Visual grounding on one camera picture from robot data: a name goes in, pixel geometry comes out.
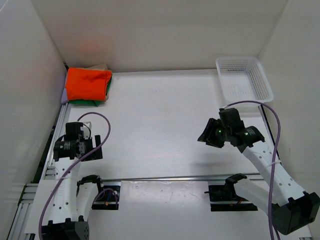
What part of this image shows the green t shirt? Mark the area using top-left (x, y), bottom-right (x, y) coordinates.
top-left (69, 78), bottom-right (112, 107)

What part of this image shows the purple t shirt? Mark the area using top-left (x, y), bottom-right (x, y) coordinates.
top-left (60, 88), bottom-right (69, 104)

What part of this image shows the orange t shirt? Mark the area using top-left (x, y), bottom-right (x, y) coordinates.
top-left (65, 67), bottom-right (111, 101)

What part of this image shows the beige t shirt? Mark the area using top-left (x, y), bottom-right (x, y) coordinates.
top-left (86, 63), bottom-right (113, 102)

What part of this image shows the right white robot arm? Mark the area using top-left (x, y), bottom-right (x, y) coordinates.
top-left (198, 108), bottom-right (320, 235)

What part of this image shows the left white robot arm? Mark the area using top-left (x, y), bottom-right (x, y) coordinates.
top-left (39, 121), bottom-right (104, 240)

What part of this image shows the white plastic basket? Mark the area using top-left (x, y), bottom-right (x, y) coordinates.
top-left (215, 56), bottom-right (274, 115)

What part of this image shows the white front board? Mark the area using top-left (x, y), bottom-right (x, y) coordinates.
top-left (23, 179), bottom-right (313, 238)

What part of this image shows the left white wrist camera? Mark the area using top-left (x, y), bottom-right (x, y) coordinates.
top-left (79, 121), bottom-right (92, 139)

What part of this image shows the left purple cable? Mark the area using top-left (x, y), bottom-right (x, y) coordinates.
top-left (38, 111), bottom-right (120, 240)

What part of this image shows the purple cable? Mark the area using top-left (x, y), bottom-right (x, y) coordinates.
top-left (223, 100), bottom-right (283, 240)
top-left (38, 111), bottom-right (120, 240)

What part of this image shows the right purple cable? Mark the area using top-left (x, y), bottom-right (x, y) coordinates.
top-left (223, 100), bottom-right (283, 240)

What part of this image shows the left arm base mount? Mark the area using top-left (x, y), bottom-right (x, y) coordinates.
top-left (91, 181), bottom-right (121, 211)

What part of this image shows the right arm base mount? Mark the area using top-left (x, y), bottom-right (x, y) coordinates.
top-left (204, 173), bottom-right (258, 212)

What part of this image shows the aluminium frame rail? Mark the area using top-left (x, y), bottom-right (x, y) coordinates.
top-left (7, 72), bottom-right (286, 240)

